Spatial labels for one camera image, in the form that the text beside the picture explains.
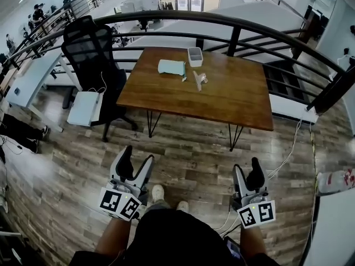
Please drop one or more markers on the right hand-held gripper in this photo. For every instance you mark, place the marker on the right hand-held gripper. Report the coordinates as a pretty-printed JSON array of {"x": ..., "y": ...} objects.
[{"x": 256, "y": 212}]

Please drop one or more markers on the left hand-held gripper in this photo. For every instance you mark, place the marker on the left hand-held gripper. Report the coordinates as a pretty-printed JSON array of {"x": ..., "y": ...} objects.
[{"x": 120, "y": 204}]

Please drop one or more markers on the light teal zipper pouch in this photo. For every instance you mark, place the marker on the light teal zipper pouch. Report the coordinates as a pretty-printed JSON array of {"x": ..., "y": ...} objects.
[{"x": 170, "y": 66}]

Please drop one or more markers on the person's right forearm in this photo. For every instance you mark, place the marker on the person's right forearm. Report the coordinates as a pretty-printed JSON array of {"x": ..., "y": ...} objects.
[{"x": 252, "y": 242}]

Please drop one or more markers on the person's left forearm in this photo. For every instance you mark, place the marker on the person's left forearm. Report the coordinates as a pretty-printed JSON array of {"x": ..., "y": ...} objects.
[{"x": 113, "y": 237}]

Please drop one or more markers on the person's left white shoe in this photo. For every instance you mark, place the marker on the person's left white shoe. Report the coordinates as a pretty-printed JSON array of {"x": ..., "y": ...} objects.
[{"x": 158, "y": 194}]

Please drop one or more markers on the person's white shoe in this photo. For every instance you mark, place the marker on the person's white shoe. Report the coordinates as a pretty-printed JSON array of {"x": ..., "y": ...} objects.
[
  {"x": 158, "y": 194},
  {"x": 182, "y": 206}
]

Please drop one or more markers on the person's olive trousers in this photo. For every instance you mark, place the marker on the person's olive trousers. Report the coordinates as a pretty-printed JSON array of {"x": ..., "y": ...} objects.
[{"x": 156, "y": 206}]

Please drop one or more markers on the person's right white shoe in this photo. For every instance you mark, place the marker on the person's right white shoe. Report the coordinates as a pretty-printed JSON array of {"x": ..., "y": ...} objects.
[{"x": 182, "y": 206}]

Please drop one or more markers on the black handheld device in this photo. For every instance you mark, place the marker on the black handheld device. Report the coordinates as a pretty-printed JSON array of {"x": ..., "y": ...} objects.
[{"x": 232, "y": 247}]

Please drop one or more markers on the white box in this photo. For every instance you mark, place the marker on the white box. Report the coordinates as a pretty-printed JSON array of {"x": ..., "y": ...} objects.
[{"x": 83, "y": 108}]

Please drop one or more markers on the person's black shirt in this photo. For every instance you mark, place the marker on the person's black shirt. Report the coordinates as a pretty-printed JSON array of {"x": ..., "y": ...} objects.
[{"x": 177, "y": 240}]

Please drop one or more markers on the wooden table with black legs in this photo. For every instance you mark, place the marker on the wooden table with black legs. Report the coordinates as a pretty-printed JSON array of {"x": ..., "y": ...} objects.
[{"x": 199, "y": 98}]

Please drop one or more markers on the white side table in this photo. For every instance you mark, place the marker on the white side table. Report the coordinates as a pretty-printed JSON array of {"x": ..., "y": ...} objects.
[{"x": 332, "y": 231}]

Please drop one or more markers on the beige large clip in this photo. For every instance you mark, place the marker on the beige large clip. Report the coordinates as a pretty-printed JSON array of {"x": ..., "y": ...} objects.
[{"x": 199, "y": 79}]

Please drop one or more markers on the black mesh office chair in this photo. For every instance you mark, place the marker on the black mesh office chair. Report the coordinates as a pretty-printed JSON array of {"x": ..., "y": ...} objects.
[{"x": 91, "y": 62}]

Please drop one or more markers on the white plastic container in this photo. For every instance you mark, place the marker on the white plastic container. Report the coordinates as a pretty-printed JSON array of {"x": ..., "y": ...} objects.
[{"x": 195, "y": 56}]

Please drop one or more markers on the white desk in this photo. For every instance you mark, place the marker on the white desk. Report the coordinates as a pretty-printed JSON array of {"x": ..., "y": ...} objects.
[{"x": 33, "y": 76}]

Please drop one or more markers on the black metal railing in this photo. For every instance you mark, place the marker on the black metal railing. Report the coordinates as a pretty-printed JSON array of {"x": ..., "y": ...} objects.
[{"x": 194, "y": 17}]

